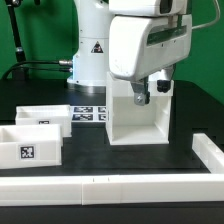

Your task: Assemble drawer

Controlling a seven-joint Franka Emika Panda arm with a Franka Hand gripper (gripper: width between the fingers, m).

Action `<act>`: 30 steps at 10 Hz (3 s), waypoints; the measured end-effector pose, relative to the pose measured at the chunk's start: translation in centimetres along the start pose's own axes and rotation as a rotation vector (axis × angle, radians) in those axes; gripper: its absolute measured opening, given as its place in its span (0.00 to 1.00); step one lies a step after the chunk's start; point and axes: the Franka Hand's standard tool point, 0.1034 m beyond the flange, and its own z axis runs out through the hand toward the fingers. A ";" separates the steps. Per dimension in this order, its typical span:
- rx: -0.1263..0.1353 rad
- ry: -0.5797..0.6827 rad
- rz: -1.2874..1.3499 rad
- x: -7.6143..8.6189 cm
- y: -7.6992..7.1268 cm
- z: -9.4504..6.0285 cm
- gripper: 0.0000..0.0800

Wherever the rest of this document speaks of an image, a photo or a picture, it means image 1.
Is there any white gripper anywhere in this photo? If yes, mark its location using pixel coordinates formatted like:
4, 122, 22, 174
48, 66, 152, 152
109, 15, 192, 106

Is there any white drawer cabinet frame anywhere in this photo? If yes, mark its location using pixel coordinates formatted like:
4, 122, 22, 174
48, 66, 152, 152
106, 73, 174, 145

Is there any white drawer box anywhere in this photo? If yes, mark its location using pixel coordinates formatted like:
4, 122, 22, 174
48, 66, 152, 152
0, 124, 63, 169
15, 105, 72, 137

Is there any white front drawer box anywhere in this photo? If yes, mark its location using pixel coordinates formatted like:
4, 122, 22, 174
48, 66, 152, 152
0, 124, 63, 169

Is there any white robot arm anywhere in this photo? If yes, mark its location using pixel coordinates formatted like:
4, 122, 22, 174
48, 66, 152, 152
67, 0, 192, 105

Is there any white tag plate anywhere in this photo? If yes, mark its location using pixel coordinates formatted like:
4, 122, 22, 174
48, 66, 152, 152
71, 106, 106, 123

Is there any white right fence rail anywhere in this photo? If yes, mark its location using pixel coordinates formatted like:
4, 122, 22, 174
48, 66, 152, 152
192, 133, 224, 174

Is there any white fence rail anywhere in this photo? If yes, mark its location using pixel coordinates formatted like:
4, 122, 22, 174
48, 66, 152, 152
192, 133, 224, 174
0, 174, 224, 206

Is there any black upper cable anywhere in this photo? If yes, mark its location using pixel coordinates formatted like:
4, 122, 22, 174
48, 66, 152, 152
2, 59, 74, 80

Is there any black cable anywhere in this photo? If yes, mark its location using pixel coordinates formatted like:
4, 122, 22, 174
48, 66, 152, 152
13, 66, 74, 74
2, 59, 74, 80

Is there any black lower cable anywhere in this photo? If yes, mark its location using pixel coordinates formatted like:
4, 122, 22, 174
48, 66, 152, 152
13, 66, 74, 74

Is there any white front fence rail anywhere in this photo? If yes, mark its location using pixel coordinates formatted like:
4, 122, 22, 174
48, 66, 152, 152
0, 174, 224, 206

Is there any black camera stand pole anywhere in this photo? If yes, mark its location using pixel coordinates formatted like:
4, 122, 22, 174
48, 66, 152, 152
2, 0, 28, 81

